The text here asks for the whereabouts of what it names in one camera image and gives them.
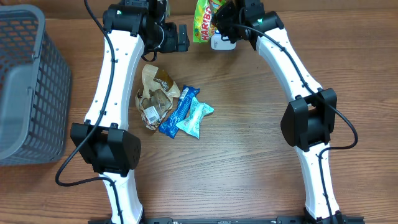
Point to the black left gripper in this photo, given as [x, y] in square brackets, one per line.
[173, 44]

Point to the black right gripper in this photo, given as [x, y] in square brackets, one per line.
[220, 18]

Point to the green gummy candy bag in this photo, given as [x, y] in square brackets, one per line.
[203, 29]

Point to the beige brown snack bag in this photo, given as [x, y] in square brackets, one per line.
[157, 97]

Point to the blue cookie packet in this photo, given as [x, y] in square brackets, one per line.
[169, 127]

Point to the light teal snack packet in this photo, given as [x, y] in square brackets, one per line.
[191, 124]

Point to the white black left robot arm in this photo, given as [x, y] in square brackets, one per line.
[131, 30]

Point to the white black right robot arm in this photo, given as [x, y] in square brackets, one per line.
[309, 117]

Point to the white barcode scanner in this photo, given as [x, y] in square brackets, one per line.
[218, 42]

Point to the grey plastic mesh basket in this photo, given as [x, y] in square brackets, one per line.
[36, 83]

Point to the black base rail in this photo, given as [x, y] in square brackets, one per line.
[278, 220]

